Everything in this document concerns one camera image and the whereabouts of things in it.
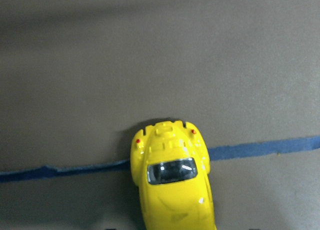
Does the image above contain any yellow beetle toy car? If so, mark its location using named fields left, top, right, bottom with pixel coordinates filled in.
left=130, top=120, right=216, bottom=229

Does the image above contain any brown paper table cover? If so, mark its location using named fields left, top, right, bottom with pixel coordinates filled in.
left=0, top=0, right=320, bottom=229

